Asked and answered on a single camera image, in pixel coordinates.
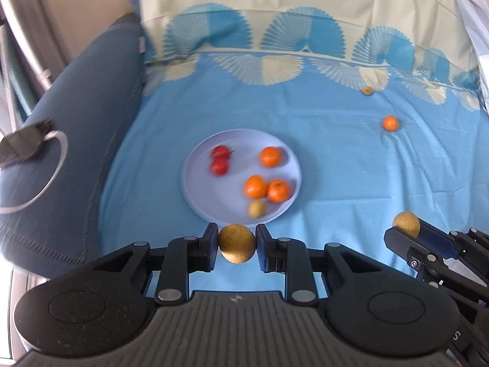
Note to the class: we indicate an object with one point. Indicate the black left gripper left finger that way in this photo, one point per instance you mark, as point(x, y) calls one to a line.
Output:
point(106, 303)

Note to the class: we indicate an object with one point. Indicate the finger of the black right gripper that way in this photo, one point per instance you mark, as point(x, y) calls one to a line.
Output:
point(414, 253)
point(463, 253)

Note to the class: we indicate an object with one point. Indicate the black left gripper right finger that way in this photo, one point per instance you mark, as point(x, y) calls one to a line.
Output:
point(367, 304)

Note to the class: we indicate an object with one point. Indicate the tan longan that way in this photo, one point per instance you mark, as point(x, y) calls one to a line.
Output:
point(367, 90)
point(256, 209)
point(408, 222)
point(237, 243)

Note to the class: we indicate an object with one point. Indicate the orange mandarin with stem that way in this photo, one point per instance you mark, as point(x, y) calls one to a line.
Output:
point(278, 191)

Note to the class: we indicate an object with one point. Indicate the small orange mandarin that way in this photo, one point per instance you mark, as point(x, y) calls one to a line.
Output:
point(270, 157)
point(390, 123)
point(255, 187)

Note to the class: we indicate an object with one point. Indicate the red cherry tomato with stem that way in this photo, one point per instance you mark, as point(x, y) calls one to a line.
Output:
point(221, 152)

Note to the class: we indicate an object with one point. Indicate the lavender round plate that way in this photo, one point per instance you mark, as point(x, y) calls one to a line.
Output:
point(222, 199)

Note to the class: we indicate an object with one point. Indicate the black smartphone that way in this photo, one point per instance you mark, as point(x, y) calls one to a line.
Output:
point(24, 144)

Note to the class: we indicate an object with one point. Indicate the blue patterned cloth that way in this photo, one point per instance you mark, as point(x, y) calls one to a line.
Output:
point(295, 69)

